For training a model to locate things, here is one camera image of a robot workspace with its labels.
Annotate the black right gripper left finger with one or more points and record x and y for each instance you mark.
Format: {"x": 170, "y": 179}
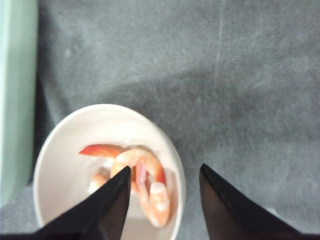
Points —
{"x": 101, "y": 216}

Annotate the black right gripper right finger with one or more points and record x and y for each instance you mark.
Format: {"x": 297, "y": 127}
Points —
{"x": 230, "y": 215}

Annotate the pink cooked shrimp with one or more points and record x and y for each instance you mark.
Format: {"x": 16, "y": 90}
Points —
{"x": 155, "y": 200}

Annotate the beige ribbed bowl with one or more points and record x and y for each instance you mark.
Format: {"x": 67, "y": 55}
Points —
{"x": 62, "y": 175}

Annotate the orange cooked shrimp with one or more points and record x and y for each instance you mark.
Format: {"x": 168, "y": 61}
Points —
{"x": 120, "y": 158}

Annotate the pale cooked shrimp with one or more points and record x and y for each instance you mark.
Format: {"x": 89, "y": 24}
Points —
{"x": 97, "y": 180}

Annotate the mint green breakfast maker base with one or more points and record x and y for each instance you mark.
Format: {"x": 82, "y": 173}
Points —
{"x": 18, "y": 63}

